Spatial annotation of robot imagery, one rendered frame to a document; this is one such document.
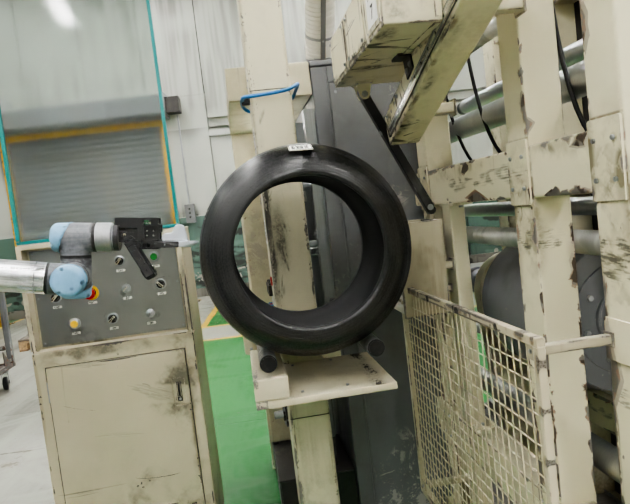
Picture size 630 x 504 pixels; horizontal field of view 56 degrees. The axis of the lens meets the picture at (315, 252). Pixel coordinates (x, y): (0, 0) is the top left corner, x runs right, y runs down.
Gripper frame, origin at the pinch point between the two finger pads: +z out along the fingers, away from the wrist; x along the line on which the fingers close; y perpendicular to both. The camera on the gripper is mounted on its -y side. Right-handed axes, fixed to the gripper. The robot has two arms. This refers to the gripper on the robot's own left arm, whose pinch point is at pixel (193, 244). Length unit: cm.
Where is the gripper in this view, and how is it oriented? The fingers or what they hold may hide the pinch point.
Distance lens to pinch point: 160.6
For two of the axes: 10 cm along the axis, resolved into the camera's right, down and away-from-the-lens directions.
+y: 0.0, -10.0, -0.6
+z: 9.9, -0.1, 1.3
